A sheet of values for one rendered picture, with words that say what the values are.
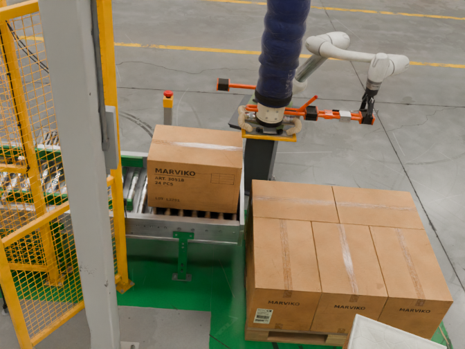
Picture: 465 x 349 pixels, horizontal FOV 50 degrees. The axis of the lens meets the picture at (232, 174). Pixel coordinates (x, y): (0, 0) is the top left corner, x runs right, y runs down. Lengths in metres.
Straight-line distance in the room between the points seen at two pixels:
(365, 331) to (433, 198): 2.74
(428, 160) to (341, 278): 2.52
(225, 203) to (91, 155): 1.49
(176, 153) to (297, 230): 0.95
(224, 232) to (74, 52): 1.85
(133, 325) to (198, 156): 1.19
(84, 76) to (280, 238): 1.89
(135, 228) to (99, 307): 0.78
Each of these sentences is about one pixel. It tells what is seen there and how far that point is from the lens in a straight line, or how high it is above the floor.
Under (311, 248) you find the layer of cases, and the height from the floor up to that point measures 0.54.
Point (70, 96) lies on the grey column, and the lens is 1.90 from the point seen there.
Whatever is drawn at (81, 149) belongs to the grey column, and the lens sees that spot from 2.02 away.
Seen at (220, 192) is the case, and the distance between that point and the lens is 3.28.
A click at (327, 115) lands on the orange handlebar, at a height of 1.28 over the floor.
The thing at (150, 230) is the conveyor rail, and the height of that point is 0.49.
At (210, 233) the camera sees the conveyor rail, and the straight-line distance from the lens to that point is 3.32.
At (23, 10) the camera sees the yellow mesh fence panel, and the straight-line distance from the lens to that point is 2.20.
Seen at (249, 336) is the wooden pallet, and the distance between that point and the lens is 3.41.
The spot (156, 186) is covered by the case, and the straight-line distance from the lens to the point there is 3.29.
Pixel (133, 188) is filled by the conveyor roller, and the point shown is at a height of 0.55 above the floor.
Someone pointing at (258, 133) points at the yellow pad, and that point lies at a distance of 3.08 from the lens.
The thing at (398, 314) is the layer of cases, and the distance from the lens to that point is 3.36.
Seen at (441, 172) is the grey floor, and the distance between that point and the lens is 5.33.
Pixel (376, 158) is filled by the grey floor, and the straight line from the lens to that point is 5.19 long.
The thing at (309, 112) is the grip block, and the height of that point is 1.29.
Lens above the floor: 2.89
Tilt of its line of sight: 39 degrees down
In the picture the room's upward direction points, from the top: 7 degrees clockwise
